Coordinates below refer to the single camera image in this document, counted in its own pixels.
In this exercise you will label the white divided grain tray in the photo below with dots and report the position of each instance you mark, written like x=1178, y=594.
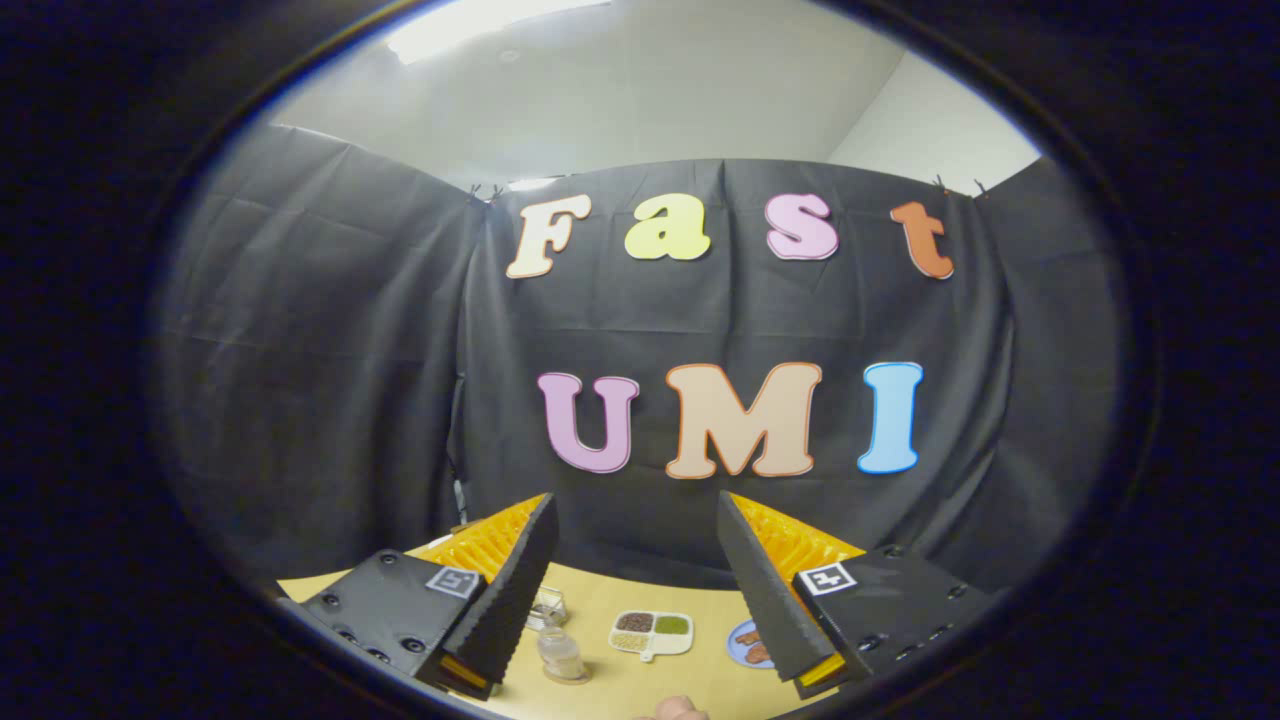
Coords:
x=651, y=633

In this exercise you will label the pinkish rounded object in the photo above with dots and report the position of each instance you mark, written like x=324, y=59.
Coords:
x=676, y=709

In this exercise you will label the clear glass cup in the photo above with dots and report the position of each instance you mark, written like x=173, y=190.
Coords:
x=548, y=608

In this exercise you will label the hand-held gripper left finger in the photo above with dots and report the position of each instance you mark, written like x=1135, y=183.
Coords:
x=515, y=590

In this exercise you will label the blue plate with brown food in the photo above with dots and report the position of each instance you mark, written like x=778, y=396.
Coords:
x=748, y=648

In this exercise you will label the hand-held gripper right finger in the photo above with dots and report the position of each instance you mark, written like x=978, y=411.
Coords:
x=765, y=590

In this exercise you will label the wooden table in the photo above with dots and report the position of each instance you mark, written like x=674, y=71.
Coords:
x=700, y=685

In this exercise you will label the black backdrop cloth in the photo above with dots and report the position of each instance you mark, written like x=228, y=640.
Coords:
x=330, y=350

